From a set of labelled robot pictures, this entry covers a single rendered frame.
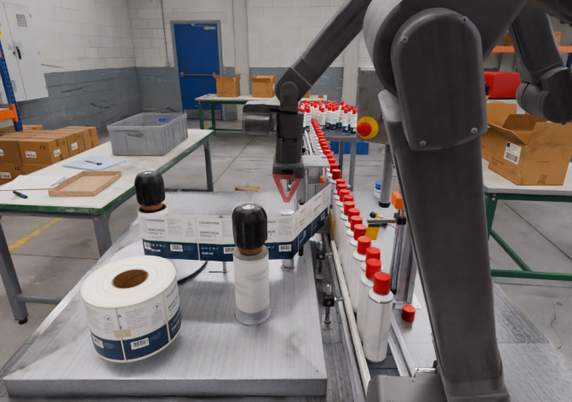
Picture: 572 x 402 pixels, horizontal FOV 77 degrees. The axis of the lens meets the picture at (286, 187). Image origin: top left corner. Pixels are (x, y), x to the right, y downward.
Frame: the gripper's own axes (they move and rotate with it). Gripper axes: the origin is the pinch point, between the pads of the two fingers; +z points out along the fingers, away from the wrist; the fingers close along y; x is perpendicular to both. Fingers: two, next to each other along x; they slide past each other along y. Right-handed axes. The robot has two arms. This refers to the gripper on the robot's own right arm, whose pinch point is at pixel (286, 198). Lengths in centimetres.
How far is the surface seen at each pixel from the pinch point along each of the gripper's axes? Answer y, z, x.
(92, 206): -87, 43, -94
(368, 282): 10.6, 14.5, 18.1
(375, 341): 16.5, 24.8, 19.6
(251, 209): 2.0, 2.0, -7.9
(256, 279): 4.5, 19.0, -6.4
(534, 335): 3, 34, 65
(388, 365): 17.2, 30.8, 22.9
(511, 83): -470, -3, 327
